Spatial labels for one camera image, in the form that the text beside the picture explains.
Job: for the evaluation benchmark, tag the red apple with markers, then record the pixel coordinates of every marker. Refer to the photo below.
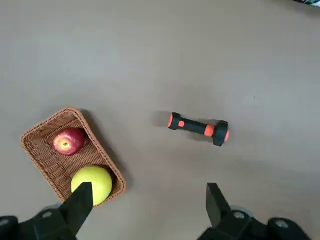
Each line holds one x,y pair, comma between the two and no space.
68,141

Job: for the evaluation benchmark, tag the yellow-green apple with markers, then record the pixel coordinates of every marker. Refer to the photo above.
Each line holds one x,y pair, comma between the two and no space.
100,180

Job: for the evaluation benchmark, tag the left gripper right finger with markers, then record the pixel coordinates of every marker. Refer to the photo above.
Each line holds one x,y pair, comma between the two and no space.
225,225

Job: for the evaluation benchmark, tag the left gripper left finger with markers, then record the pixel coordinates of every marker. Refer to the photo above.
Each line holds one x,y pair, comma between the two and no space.
65,220

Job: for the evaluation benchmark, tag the brown wicker tray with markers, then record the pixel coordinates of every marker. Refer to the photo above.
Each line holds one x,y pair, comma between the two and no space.
50,162

